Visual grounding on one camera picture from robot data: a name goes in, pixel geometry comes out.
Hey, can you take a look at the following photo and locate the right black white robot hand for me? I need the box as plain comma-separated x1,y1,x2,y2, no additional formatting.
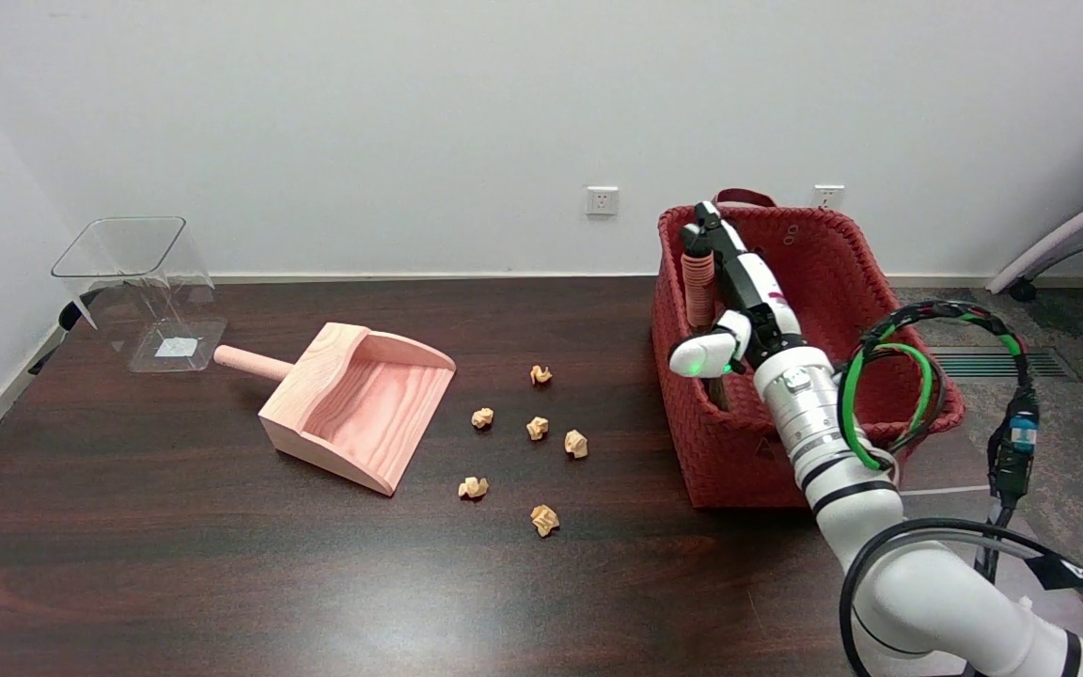
668,201,806,379

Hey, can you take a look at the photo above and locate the small brown broom pink handle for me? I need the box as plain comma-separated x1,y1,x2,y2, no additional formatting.
682,248,731,413

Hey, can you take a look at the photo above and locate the red woven basket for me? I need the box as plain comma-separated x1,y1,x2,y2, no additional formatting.
651,189,966,510

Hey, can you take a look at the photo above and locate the floor vent grille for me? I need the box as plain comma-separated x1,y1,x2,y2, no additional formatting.
927,346,1080,381

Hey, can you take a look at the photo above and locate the grey office chair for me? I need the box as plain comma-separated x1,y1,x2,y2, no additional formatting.
986,179,1083,426

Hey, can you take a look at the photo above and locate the wooden dustpan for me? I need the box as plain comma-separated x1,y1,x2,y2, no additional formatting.
213,323,457,496

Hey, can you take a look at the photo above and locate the clear plastic bin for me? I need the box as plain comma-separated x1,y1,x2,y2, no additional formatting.
51,217,228,373

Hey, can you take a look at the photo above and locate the black object behind table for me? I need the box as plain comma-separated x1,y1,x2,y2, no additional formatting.
29,301,101,375

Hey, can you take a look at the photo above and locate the green black robot cable loop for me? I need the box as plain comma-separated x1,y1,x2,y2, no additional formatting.
837,301,1041,527

